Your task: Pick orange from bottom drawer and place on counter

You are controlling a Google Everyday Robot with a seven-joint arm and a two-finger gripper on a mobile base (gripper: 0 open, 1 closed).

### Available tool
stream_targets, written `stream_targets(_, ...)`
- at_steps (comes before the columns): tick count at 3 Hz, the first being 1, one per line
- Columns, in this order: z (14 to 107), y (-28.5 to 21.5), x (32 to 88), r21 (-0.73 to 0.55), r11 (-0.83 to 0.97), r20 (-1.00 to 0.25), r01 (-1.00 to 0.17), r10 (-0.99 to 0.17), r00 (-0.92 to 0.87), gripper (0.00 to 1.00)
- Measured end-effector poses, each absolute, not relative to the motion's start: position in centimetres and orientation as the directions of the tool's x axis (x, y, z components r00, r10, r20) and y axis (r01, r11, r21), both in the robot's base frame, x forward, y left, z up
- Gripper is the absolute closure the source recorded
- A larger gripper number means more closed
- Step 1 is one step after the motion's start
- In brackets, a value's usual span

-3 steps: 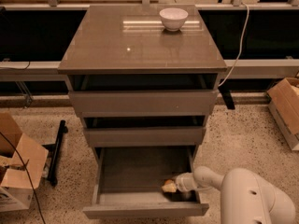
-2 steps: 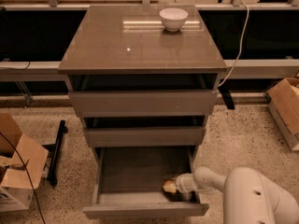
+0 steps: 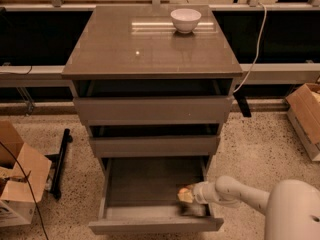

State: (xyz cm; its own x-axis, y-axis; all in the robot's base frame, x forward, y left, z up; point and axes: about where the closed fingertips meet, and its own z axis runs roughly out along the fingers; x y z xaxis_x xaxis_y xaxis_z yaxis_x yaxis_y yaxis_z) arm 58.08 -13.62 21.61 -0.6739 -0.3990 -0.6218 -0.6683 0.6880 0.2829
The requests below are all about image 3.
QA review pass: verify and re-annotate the grey bottom drawer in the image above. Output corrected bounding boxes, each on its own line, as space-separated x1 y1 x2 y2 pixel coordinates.
89 156 223 235

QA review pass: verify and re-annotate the cardboard box left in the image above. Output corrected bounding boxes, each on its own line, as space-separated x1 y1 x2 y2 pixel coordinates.
0 121 52 227

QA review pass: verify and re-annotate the black metal stand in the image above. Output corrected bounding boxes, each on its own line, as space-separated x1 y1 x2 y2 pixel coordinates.
47 128 73 200

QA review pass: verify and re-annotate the grey middle drawer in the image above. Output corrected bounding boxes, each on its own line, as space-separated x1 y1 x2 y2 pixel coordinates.
89 124 220 157

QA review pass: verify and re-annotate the black table leg bracket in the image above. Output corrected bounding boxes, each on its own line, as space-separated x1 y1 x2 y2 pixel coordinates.
233 92 251 118

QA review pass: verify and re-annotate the cardboard box right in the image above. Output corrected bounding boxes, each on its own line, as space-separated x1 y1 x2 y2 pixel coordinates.
286 83 320 162

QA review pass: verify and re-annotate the black cable left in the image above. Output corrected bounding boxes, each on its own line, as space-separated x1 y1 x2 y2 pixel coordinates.
0 139 52 240

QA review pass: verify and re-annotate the grey top drawer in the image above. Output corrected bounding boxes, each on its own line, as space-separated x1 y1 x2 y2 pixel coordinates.
74 79 232 126

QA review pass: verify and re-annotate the white power cable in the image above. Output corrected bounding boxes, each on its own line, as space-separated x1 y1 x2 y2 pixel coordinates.
232 2 268 94

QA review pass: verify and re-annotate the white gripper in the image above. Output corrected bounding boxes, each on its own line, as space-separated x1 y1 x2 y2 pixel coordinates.
179 181 218 204

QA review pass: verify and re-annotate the grey drawer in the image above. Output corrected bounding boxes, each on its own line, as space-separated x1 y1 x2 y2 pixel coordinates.
89 156 223 235
74 79 232 126
89 124 220 157

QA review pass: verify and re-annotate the grey drawer cabinet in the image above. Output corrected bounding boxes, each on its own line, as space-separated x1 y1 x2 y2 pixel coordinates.
61 4 244 236

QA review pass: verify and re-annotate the white ceramic bowl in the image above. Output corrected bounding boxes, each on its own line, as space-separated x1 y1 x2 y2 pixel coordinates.
170 8 201 34

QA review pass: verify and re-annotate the cardboard box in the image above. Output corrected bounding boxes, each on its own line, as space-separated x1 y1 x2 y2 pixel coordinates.
0 121 52 227
286 83 320 162

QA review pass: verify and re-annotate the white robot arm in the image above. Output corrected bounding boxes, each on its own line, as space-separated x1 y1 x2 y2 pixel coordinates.
177 176 320 240

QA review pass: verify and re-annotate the orange fruit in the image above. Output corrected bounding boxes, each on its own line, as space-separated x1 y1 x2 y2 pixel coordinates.
178 190 188 202

